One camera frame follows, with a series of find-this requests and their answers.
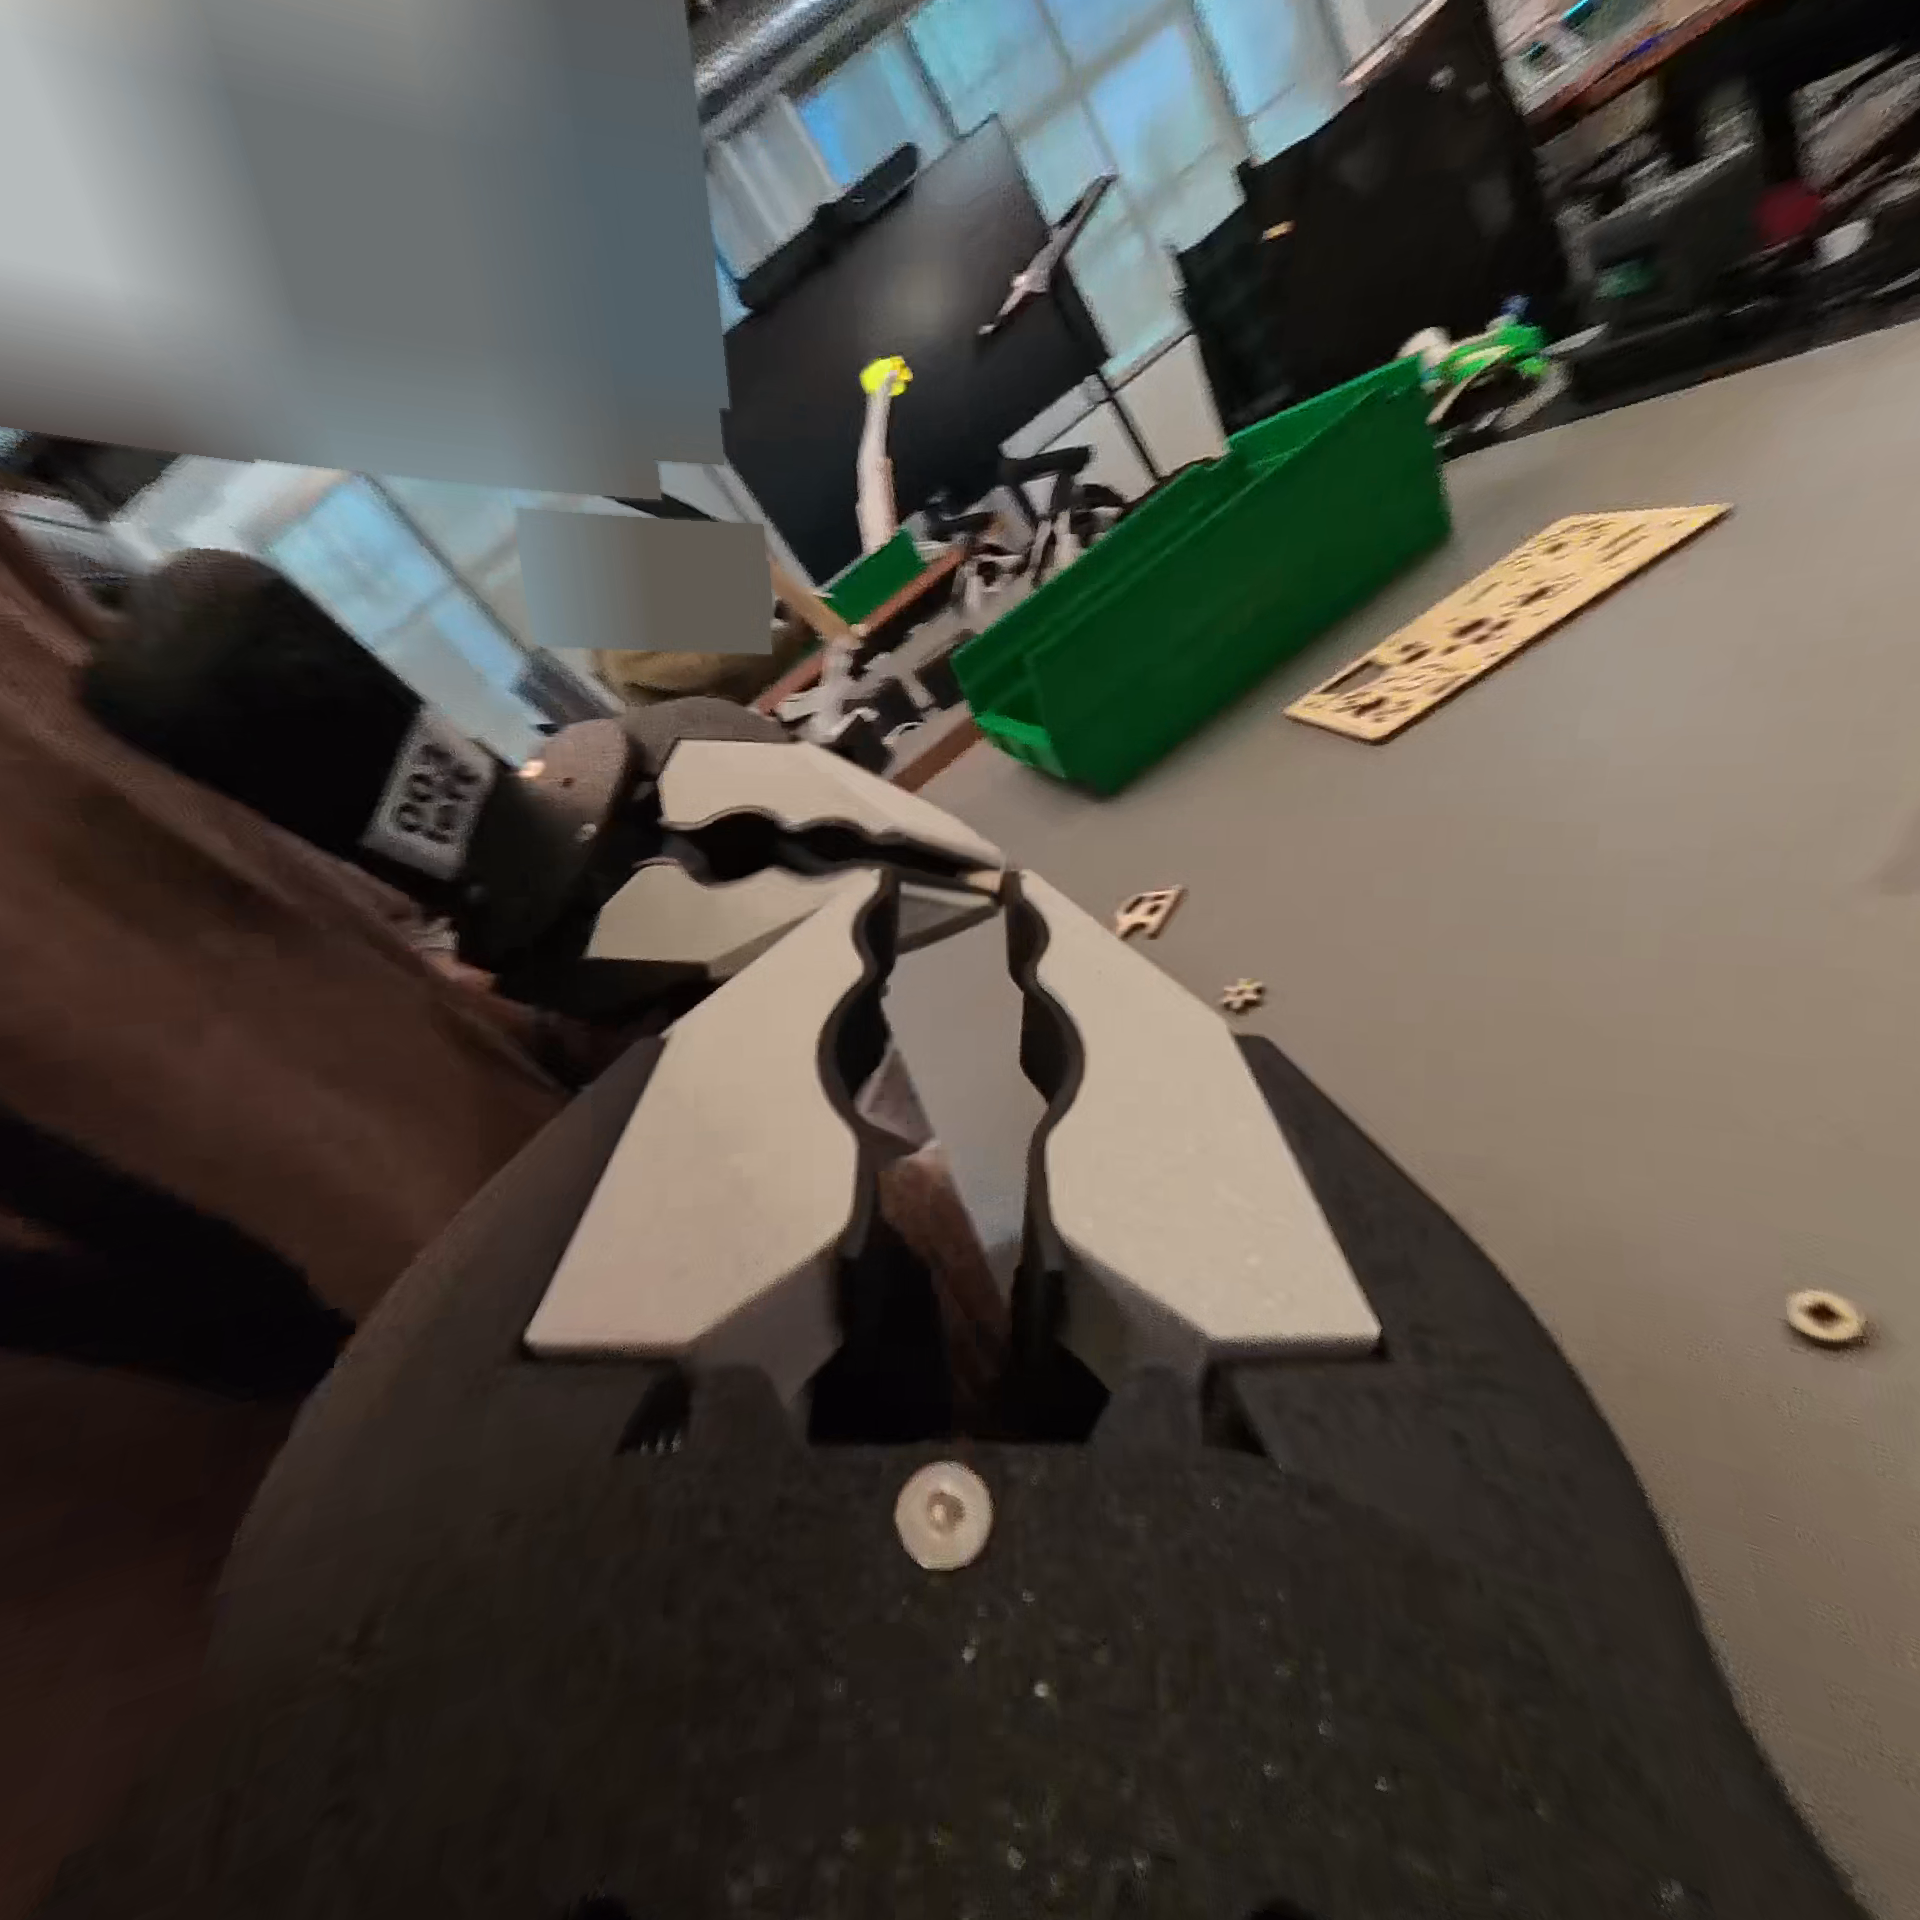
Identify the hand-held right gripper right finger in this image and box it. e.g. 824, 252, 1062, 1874
1000, 867, 1383, 1376

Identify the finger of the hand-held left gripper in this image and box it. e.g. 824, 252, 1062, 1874
584, 862, 1003, 981
653, 739, 1009, 888

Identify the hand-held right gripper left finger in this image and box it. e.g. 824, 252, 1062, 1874
521, 867, 904, 1402

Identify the small green plastic bin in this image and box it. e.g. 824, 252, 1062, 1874
824, 530, 929, 627

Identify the person's brown shirt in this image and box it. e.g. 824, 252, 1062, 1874
0, 509, 663, 1920

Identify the large black screen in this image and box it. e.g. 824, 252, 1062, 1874
720, 117, 1117, 586

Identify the large green plastic bin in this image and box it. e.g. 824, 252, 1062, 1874
951, 356, 1454, 798

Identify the black video bar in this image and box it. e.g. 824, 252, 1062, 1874
735, 141, 922, 310

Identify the black music stand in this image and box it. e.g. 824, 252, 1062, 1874
977, 171, 1120, 340

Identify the wooden puzzle sheet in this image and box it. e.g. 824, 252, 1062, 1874
1285, 502, 1734, 746

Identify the black fabric panel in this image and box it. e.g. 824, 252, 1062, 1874
1175, 0, 1577, 442

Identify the green toy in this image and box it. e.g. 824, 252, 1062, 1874
1410, 320, 1571, 442

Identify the storage shelf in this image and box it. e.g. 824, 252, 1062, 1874
1351, 0, 1920, 401

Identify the black strap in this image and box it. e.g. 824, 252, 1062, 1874
0, 1106, 362, 1402

